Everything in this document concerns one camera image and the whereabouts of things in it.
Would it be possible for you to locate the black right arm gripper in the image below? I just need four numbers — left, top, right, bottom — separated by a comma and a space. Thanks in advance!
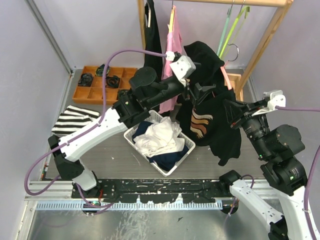
222, 96, 271, 157

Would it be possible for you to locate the pink hanger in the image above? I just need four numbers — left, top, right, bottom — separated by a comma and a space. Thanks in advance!
220, 43, 240, 90

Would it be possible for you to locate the plain black t shirt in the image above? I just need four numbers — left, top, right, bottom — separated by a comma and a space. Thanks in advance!
175, 41, 242, 166

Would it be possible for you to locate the white t shirt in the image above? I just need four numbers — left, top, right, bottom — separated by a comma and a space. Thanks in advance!
132, 117, 185, 158

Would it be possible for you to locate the mint green hanger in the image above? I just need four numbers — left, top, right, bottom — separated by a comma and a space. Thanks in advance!
216, 5, 233, 55

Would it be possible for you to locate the lime green hanger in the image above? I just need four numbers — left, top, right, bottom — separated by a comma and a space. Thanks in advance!
218, 6, 250, 59

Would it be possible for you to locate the navy blue t shirt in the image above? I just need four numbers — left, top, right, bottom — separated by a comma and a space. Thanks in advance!
133, 121, 179, 171

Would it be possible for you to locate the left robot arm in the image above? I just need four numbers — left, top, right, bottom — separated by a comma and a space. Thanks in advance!
48, 56, 198, 198

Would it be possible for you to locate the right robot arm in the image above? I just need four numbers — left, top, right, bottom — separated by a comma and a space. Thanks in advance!
218, 90, 320, 240

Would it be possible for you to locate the pink t shirt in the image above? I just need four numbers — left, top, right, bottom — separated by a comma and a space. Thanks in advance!
158, 6, 183, 115

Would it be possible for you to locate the black printed t shirt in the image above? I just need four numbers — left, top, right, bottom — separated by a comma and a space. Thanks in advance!
144, 0, 163, 80

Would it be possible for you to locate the yellow hanger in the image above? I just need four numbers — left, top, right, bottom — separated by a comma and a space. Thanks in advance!
168, 0, 176, 33

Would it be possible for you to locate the wooden clothes rack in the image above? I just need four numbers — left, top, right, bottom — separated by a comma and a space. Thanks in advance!
136, 0, 294, 102

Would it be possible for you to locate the white perforated plastic basket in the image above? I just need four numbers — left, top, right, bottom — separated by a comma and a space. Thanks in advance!
123, 110, 196, 177

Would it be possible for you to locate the rolled dark sock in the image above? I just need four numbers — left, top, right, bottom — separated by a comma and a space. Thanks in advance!
77, 73, 94, 87
95, 64, 110, 77
105, 75, 121, 89
117, 89, 129, 99

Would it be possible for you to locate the orange wooden compartment tray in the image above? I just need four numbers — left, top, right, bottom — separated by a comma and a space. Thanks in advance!
72, 65, 137, 105

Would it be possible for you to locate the black white striped cloth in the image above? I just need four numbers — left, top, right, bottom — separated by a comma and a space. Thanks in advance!
51, 105, 100, 136

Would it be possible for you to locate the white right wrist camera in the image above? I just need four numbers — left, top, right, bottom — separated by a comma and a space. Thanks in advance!
252, 90, 286, 116

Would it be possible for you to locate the grey slotted cable duct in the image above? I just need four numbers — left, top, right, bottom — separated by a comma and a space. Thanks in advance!
35, 200, 223, 211

